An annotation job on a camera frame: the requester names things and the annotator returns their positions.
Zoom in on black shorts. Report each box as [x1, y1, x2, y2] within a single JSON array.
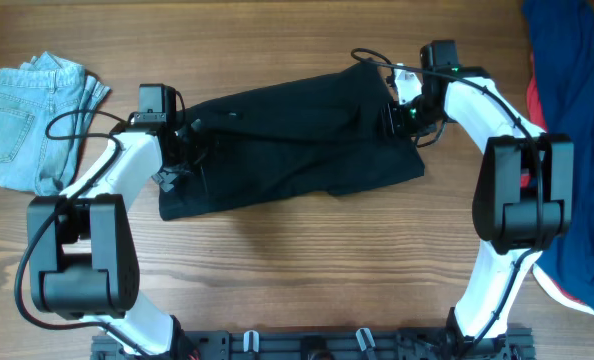
[[159, 63, 425, 220]]

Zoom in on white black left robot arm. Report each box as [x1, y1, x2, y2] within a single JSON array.
[[14, 84, 200, 359]]

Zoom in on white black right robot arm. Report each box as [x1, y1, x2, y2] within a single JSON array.
[[382, 40, 574, 359]]

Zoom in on folded light blue jeans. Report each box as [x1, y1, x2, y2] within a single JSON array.
[[0, 52, 110, 196]]

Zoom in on blue garment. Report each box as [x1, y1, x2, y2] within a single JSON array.
[[522, 0, 594, 310]]

